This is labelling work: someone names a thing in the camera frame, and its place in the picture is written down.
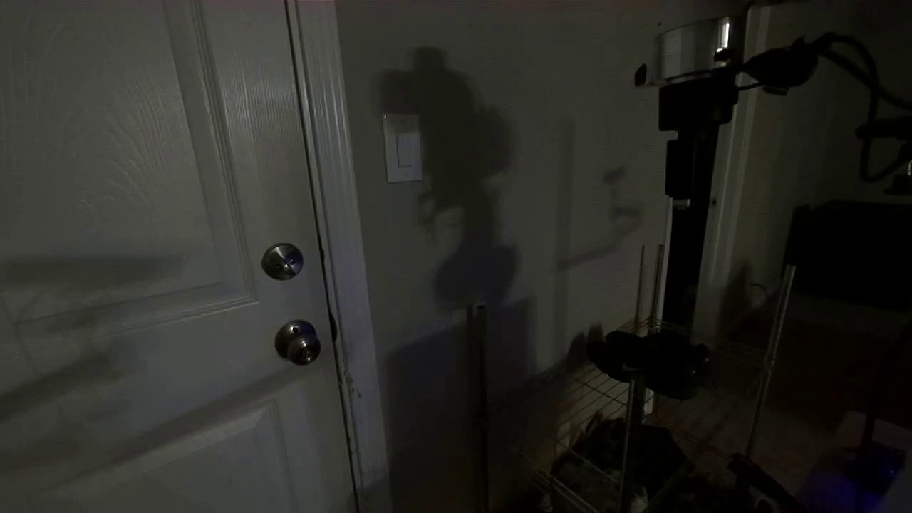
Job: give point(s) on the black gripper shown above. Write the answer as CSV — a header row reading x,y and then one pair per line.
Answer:
x,y
697,106

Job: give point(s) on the round metal deadbolt knob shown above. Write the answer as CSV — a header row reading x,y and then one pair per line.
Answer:
x,y
282,260

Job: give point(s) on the round metal door knob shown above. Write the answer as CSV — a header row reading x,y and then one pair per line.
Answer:
x,y
298,343

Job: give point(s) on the black bundle on shelf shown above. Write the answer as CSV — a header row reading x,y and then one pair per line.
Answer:
x,y
650,360

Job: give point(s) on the thin metal stand pole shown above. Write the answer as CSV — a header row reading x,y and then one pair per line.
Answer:
x,y
477,408

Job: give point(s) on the white door frame trim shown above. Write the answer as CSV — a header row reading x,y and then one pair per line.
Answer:
x,y
335,189

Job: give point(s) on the white wall light switch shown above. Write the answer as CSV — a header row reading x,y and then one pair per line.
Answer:
x,y
403,149

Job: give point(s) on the black vertical post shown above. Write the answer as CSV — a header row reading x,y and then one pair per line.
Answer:
x,y
685,266

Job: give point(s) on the white panelled door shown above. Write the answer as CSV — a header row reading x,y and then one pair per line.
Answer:
x,y
122,189

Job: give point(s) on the dark low cabinet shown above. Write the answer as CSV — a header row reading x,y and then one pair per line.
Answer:
x,y
848,255

